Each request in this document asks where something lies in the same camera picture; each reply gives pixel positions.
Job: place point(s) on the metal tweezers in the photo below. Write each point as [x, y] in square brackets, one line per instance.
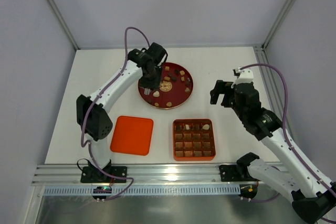
[147, 91]

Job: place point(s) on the white heart chocolate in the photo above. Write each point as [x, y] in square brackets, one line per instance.
[156, 94]

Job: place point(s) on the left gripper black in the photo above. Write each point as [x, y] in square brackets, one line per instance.
[151, 83]

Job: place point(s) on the slotted cable duct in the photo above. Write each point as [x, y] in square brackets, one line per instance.
[143, 190]

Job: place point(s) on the orange chocolate box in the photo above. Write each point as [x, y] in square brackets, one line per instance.
[195, 144]

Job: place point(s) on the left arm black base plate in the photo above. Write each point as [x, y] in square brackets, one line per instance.
[91, 174]

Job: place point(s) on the white oval chocolate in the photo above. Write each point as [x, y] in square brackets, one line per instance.
[206, 127]

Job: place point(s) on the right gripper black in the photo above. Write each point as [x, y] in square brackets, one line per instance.
[226, 97]

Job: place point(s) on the orange box lid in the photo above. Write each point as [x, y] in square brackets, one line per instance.
[132, 135]

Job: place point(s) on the aluminium front rail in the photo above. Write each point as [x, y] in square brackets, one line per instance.
[142, 173]

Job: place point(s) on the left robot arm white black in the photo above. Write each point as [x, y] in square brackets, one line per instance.
[143, 66]

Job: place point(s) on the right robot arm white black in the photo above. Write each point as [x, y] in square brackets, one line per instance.
[310, 192]

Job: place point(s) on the round dark red tray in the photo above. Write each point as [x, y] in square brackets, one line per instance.
[172, 87]

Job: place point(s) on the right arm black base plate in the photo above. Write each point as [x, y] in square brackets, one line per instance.
[235, 173]

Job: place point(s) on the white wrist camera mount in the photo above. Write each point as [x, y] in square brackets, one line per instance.
[243, 76]

